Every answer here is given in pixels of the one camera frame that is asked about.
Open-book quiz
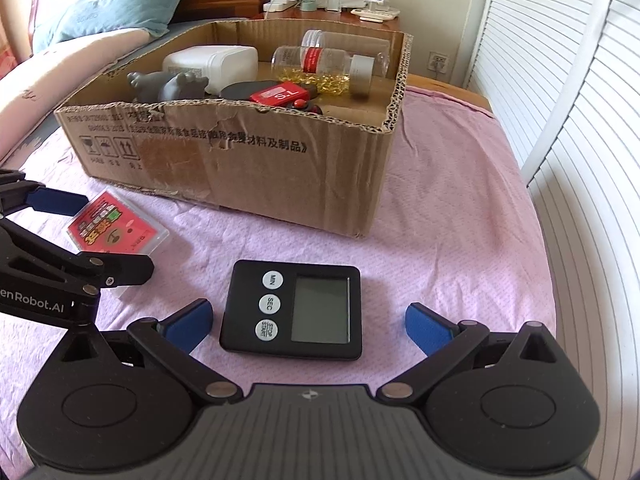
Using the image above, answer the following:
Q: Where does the white louvered closet door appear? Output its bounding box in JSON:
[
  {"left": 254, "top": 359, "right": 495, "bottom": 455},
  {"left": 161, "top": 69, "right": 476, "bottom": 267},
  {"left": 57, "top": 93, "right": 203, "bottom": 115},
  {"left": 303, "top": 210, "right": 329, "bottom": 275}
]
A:
[
  {"left": 462, "top": 0, "right": 615, "bottom": 172},
  {"left": 520, "top": 0, "right": 640, "bottom": 480}
]

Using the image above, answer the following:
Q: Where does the black digital timer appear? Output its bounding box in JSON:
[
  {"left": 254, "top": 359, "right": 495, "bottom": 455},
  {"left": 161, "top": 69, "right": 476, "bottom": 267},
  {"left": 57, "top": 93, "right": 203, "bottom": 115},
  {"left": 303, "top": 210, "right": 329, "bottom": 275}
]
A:
[{"left": 219, "top": 260, "right": 364, "bottom": 361}]

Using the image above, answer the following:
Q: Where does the grey cat toy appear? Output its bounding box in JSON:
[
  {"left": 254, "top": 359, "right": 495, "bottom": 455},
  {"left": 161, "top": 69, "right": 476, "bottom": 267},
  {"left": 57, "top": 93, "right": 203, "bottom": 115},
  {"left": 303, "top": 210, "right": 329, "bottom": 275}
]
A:
[{"left": 126, "top": 71, "right": 210, "bottom": 106}]

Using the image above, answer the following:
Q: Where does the capsule bottle with silver lid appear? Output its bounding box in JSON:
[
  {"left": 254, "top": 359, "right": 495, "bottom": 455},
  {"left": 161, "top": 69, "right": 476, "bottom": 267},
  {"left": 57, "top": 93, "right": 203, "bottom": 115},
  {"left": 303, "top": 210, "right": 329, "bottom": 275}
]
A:
[{"left": 271, "top": 45, "right": 377, "bottom": 100}]

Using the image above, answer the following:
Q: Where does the wooden bed frame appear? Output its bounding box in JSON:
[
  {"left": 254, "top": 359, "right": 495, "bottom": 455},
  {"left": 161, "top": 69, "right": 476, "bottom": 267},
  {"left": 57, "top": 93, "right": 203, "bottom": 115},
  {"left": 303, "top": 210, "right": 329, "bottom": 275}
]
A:
[{"left": 407, "top": 72, "right": 494, "bottom": 112}]

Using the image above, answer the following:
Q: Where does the white plastic bottle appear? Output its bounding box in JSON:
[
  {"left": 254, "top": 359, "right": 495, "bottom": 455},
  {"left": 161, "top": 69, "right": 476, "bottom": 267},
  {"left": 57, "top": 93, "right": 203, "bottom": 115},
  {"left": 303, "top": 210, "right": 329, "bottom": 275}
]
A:
[{"left": 162, "top": 45, "right": 260, "bottom": 96}]

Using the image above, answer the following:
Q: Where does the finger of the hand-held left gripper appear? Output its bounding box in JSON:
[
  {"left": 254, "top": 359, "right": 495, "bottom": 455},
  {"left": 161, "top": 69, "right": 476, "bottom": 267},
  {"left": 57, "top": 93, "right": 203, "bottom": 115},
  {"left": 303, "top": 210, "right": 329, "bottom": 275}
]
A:
[
  {"left": 0, "top": 218, "right": 155, "bottom": 297},
  {"left": 0, "top": 169, "right": 93, "bottom": 218}
]

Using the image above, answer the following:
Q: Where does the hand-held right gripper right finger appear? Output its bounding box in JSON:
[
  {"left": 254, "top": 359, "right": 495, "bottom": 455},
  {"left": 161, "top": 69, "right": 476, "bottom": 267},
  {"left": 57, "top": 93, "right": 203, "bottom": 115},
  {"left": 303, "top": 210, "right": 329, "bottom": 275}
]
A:
[{"left": 377, "top": 302, "right": 571, "bottom": 406}]

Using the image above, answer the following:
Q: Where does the wooden nightstand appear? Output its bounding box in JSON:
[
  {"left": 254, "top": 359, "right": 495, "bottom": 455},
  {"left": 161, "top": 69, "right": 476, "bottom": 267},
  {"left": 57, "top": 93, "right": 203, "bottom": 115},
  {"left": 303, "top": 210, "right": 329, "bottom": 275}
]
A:
[{"left": 250, "top": 2, "right": 404, "bottom": 34}]

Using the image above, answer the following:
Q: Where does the red toy train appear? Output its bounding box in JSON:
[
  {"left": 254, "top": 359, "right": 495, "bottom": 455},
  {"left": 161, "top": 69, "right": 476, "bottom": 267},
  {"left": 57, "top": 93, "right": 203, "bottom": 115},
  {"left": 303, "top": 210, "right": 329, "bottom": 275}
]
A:
[{"left": 249, "top": 85, "right": 324, "bottom": 116}]

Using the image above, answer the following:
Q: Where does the pink bed sheet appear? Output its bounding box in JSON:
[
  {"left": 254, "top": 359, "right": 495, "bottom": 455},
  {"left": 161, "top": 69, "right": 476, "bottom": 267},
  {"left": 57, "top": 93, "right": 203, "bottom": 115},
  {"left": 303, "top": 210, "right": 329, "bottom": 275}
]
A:
[{"left": 0, "top": 85, "right": 557, "bottom": 377}]

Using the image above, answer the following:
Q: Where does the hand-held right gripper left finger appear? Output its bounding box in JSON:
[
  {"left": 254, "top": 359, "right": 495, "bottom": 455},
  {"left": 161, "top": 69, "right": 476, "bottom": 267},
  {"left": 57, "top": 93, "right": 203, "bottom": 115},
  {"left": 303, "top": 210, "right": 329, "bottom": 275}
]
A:
[{"left": 47, "top": 297, "right": 241, "bottom": 404}]

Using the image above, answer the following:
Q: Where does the brown cardboard box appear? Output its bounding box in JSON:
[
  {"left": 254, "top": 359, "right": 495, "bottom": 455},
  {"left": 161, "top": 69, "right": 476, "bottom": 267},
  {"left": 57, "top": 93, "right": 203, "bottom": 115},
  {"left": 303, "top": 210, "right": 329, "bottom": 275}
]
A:
[{"left": 54, "top": 19, "right": 415, "bottom": 239}]

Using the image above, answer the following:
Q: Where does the pink card case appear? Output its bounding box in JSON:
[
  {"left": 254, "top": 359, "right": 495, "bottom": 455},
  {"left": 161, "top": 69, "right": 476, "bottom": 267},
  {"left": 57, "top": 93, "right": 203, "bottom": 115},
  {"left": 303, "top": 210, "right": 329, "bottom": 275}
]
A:
[{"left": 66, "top": 187, "right": 170, "bottom": 301}]

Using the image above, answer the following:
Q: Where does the cream quilt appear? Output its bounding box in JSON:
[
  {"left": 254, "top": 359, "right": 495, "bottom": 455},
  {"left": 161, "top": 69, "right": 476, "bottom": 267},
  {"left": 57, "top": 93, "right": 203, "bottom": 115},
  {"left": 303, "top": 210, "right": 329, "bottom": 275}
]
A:
[{"left": 0, "top": 27, "right": 152, "bottom": 156}]

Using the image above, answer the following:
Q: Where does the clear plastic jar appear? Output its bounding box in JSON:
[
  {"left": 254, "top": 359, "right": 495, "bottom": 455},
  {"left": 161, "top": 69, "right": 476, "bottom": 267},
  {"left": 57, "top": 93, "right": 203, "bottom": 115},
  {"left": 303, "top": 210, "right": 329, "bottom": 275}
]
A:
[{"left": 301, "top": 30, "right": 391, "bottom": 81}]

